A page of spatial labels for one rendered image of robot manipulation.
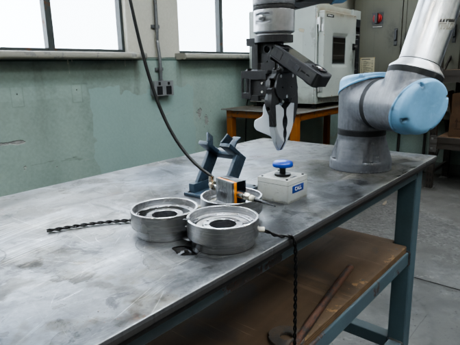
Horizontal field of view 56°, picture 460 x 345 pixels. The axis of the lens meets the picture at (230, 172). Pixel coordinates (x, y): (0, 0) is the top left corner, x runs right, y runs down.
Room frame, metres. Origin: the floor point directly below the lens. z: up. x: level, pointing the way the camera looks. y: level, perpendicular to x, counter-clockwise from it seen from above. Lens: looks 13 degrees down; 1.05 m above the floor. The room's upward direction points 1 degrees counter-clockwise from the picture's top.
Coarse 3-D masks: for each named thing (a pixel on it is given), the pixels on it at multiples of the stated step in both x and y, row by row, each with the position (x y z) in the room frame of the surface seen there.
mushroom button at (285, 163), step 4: (276, 160) 0.83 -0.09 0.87; (280, 160) 0.82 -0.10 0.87; (284, 160) 0.82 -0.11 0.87; (288, 160) 0.82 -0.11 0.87; (272, 164) 0.82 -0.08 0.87; (276, 164) 0.81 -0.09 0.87; (280, 164) 0.81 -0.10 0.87; (284, 164) 0.80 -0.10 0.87; (288, 164) 0.81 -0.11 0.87; (292, 164) 0.81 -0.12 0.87; (280, 168) 0.82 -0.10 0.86; (284, 168) 0.82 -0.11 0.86; (280, 172) 0.82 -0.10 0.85; (284, 172) 0.82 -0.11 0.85
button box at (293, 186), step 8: (264, 176) 0.82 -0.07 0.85; (272, 176) 0.82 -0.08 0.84; (280, 176) 0.81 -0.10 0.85; (288, 176) 0.81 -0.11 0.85; (296, 176) 0.81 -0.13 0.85; (304, 176) 0.82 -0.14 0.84; (264, 184) 0.81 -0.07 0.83; (272, 184) 0.80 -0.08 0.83; (280, 184) 0.79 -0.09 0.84; (288, 184) 0.78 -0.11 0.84; (296, 184) 0.80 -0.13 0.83; (304, 184) 0.82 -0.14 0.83; (264, 192) 0.81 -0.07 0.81; (272, 192) 0.80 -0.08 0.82; (280, 192) 0.79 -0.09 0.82; (288, 192) 0.78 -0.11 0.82; (296, 192) 0.80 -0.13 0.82; (304, 192) 0.82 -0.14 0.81; (272, 200) 0.80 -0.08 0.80; (280, 200) 0.78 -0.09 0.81; (288, 200) 0.78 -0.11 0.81; (296, 200) 0.80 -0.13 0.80
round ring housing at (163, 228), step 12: (144, 204) 0.68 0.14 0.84; (156, 204) 0.69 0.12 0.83; (168, 204) 0.70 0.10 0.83; (180, 204) 0.69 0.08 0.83; (192, 204) 0.67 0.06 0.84; (132, 216) 0.62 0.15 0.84; (144, 216) 0.61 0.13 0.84; (156, 216) 0.66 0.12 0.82; (168, 216) 0.67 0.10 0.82; (180, 216) 0.61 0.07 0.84; (132, 228) 0.63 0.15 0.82; (144, 228) 0.60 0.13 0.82; (156, 228) 0.60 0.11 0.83; (168, 228) 0.60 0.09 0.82; (180, 228) 0.61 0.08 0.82; (144, 240) 0.61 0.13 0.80; (156, 240) 0.60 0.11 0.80; (168, 240) 0.61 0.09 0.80
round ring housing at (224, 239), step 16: (208, 208) 0.64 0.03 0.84; (224, 208) 0.65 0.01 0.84; (240, 208) 0.64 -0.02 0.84; (192, 224) 0.57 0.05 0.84; (224, 224) 0.62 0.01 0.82; (240, 224) 0.60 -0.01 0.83; (256, 224) 0.58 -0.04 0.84; (192, 240) 0.57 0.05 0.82; (208, 240) 0.55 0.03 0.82; (224, 240) 0.55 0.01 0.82; (240, 240) 0.55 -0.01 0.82
